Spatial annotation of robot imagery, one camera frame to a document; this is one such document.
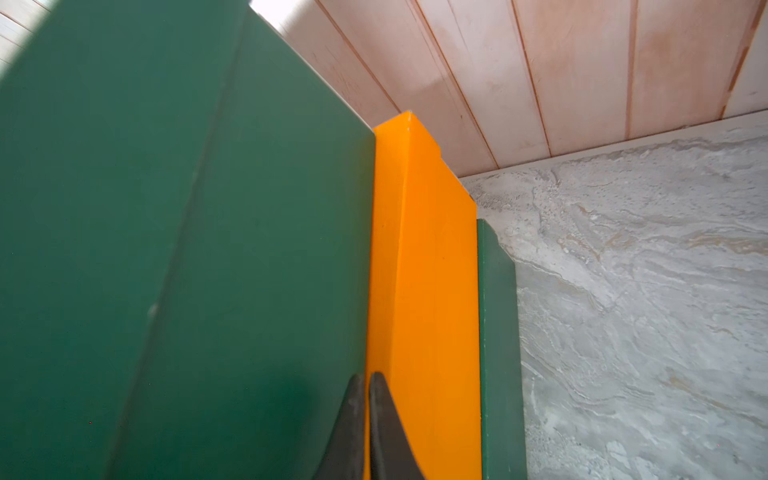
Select orange shoebox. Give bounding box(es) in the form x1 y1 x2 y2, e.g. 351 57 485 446
366 112 482 479

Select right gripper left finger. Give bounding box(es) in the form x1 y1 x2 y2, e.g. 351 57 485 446
313 374 365 480

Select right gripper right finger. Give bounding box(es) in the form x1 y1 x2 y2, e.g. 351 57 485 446
369 372 425 480

